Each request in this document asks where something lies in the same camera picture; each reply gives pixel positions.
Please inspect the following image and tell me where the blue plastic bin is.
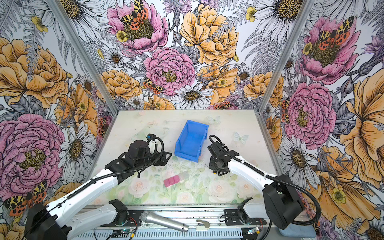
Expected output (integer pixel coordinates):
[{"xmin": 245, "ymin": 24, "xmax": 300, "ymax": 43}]
[{"xmin": 175, "ymin": 120, "xmax": 209, "ymax": 163}]

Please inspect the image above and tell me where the beige latch handle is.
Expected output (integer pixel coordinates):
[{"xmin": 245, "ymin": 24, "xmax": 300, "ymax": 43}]
[{"xmin": 196, "ymin": 219, "xmax": 211, "ymax": 231}]

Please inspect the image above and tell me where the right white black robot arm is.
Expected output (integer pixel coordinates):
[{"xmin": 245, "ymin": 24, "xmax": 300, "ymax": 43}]
[{"xmin": 208, "ymin": 142, "xmax": 304, "ymax": 230}]

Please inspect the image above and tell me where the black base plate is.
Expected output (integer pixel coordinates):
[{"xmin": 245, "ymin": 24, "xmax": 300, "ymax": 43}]
[
  {"xmin": 115, "ymin": 210, "xmax": 144, "ymax": 227},
  {"xmin": 220, "ymin": 209, "xmax": 267, "ymax": 226}
]

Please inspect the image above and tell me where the right green circuit board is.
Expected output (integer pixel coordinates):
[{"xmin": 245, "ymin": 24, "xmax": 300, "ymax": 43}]
[{"xmin": 247, "ymin": 227, "xmax": 260, "ymax": 235}]

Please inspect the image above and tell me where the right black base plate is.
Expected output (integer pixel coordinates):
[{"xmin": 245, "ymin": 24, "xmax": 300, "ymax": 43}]
[{"xmin": 220, "ymin": 209, "xmax": 267, "ymax": 226}]

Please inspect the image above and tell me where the pink translucent block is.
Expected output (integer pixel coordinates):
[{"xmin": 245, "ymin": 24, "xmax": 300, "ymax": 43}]
[{"xmin": 164, "ymin": 171, "xmax": 190, "ymax": 188}]

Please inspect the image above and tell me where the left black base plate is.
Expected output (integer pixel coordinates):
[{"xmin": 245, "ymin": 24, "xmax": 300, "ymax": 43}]
[{"xmin": 115, "ymin": 210, "xmax": 144, "ymax": 227}]

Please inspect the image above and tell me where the left black corrugated cable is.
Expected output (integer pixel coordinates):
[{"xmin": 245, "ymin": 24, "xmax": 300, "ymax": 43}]
[{"xmin": 64, "ymin": 136, "xmax": 165, "ymax": 200}]

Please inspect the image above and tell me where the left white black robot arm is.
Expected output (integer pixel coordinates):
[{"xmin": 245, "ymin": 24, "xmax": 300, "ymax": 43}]
[{"xmin": 24, "ymin": 134, "xmax": 172, "ymax": 240}]

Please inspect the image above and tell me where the black corrugated cable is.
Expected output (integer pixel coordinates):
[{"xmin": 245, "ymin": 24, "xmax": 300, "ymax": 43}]
[
  {"xmin": 208, "ymin": 134, "xmax": 322, "ymax": 226},
  {"xmin": 64, "ymin": 136, "xmax": 165, "ymax": 200}
]

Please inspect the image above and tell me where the right black corrugated cable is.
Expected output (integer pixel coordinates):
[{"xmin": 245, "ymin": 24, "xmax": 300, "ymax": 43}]
[{"xmin": 208, "ymin": 134, "xmax": 322, "ymax": 226}]

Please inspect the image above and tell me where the blue grey cushion pad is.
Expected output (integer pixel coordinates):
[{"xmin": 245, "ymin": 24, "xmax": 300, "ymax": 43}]
[{"xmin": 279, "ymin": 224, "xmax": 317, "ymax": 239}]

